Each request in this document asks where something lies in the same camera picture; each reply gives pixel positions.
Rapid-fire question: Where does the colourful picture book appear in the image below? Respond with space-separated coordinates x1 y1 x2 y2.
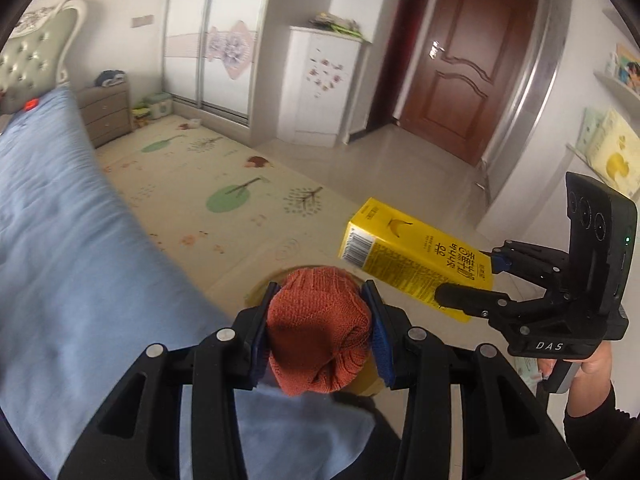
607 45 640 93

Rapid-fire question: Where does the light blue blanket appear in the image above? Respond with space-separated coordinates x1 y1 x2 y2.
0 87 376 480

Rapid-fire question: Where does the yellow drink carton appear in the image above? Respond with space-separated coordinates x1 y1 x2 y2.
338 198 496 324

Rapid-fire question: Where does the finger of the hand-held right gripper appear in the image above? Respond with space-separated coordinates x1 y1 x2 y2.
434 282 567 344
477 241 572 291

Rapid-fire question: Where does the orange knitted sock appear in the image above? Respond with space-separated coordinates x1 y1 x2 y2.
266 267 373 398

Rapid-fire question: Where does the white cabinet with stickers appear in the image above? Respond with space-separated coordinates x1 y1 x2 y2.
276 25 371 148

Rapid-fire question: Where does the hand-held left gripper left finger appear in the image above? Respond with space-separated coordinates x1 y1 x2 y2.
57 281 280 480

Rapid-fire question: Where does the pale green picture book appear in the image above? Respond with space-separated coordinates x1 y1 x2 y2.
577 107 608 158

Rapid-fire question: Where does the printed play mat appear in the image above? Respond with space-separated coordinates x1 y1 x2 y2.
95 114 391 311

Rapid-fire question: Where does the yellow picture book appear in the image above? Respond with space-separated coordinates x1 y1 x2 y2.
590 110 640 196

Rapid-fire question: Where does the brown wooden door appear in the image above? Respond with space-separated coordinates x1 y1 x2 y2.
400 0 540 166

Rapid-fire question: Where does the yellow plastic bin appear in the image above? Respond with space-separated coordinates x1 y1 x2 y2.
244 264 387 397

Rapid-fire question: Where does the person's right forearm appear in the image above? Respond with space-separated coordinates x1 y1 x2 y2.
564 382 640 480

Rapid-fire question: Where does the clutter atop white cabinet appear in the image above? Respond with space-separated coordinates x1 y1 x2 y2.
309 12 363 38

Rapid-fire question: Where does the white sliding wardrobe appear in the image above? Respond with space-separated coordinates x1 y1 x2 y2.
162 0 278 126

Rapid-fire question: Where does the white wall shelf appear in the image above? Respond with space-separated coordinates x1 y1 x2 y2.
566 142 640 196
594 71 640 106

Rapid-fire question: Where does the green tufted headboard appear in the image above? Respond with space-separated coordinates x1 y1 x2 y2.
0 0 87 116

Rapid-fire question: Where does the green toy box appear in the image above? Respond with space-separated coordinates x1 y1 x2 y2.
145 92 173 120

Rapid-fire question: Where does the person's right hand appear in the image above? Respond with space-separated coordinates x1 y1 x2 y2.
567 344 614 417

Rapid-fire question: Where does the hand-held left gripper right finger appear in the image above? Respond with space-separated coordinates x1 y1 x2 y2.
361 280 583 480

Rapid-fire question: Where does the grey nightstand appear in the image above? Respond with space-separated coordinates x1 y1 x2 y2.
77 82 133 148

